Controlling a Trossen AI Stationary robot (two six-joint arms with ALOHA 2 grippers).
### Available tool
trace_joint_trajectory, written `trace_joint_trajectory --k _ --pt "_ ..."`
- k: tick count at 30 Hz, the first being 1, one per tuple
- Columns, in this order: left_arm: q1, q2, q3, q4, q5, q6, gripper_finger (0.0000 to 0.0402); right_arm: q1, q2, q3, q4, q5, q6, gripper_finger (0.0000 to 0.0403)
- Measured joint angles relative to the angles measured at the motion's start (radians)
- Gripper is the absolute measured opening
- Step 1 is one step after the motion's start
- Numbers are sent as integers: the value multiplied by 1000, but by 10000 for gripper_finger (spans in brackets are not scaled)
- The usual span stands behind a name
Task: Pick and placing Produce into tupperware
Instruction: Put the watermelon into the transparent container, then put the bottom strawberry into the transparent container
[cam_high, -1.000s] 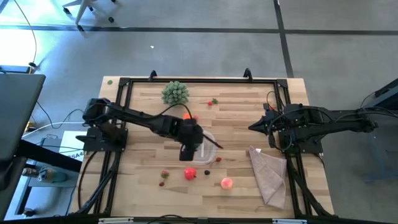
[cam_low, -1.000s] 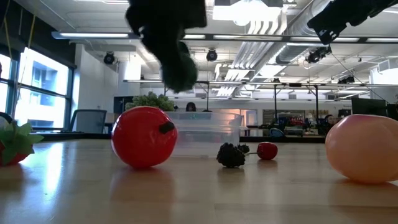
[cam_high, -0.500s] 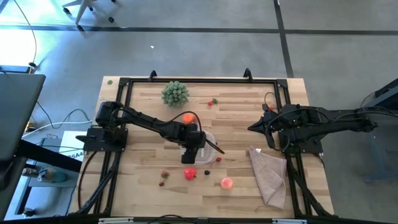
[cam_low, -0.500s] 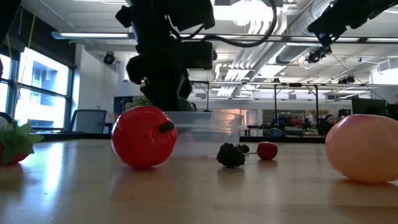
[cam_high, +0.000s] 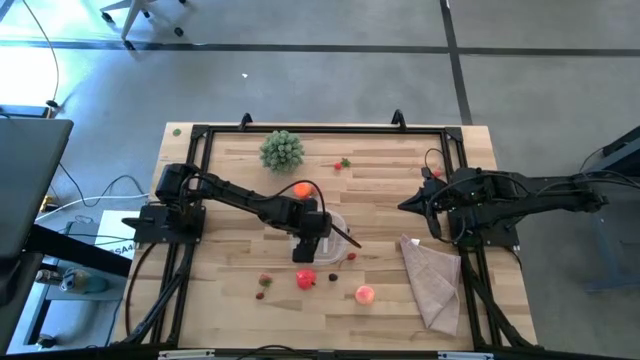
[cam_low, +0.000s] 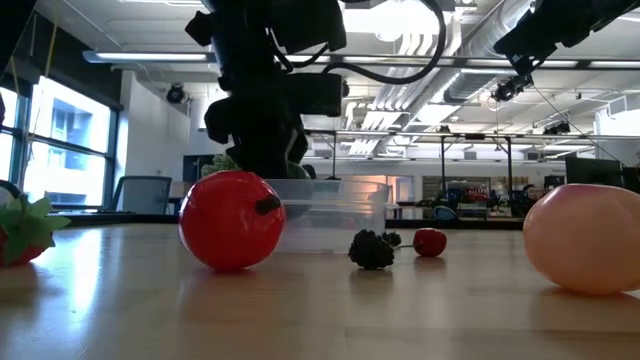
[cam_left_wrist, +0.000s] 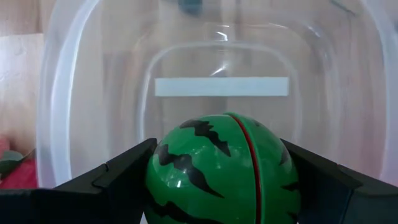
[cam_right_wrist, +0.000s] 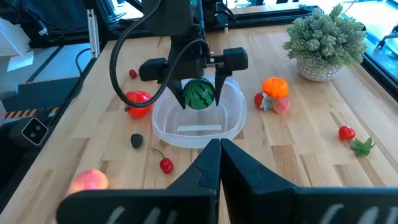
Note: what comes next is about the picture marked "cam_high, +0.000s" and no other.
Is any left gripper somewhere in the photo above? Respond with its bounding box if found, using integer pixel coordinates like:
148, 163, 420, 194
294, 198, 363, 250

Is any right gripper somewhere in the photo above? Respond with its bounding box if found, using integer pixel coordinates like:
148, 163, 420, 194
398, 175, 456, 221

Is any clear plastic tupperware container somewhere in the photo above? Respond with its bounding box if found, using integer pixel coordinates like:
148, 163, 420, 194
288, 208, 352, 266

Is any red toy apple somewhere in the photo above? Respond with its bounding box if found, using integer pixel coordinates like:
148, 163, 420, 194
295, 268, 318, 292

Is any pink-orange toy peach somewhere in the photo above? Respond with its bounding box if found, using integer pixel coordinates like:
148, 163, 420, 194
354, 284, 376, 307

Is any beige folded cloth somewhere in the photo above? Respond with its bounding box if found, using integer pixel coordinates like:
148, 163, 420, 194
399, 233, 462, 337

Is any green spiky artificial plant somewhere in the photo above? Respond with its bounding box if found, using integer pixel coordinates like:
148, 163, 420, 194
258, 129, 306, 175

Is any white paper label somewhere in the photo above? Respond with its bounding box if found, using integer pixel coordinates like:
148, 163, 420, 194
94, 209, 142, 261

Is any black desk beam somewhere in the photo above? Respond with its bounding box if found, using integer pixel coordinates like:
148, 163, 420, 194
22, 224, 134, 279

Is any teal bottle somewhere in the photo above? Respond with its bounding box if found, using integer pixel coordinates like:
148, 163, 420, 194
59, 267, 110, 296

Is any office chair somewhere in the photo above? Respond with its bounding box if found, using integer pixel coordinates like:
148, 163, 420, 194
98, 0, 190, 51

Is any grey desk top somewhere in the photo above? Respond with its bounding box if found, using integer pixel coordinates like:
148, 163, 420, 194
0, 117, 75, 261

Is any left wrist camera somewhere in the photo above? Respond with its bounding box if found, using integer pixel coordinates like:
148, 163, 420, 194
291, 235, 320, 265

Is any black aluminium table frame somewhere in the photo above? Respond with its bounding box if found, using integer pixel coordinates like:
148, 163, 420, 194
113, 123, 539, 351

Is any silver edge bracket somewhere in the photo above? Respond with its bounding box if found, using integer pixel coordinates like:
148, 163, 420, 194
437, 351, 495, 360
158, 349, 216, 360

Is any blue-grey table frame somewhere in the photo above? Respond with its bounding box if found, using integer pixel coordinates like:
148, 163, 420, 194
582, 124, 640, 294

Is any white floor cable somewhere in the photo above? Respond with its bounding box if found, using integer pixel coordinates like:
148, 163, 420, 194
34, 192, 151, 224

